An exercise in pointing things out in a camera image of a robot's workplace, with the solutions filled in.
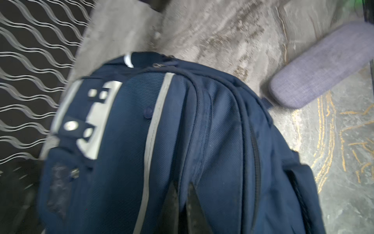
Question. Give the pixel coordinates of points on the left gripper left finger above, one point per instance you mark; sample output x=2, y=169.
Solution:
x=169, y=218

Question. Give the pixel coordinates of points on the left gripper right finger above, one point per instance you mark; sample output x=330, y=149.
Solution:
x=197, y=223

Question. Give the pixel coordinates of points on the navy blue backpack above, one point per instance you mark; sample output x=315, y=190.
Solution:
x=144, y=120

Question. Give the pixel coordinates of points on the purple glasses case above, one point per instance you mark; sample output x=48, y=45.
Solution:
x=334, y=58

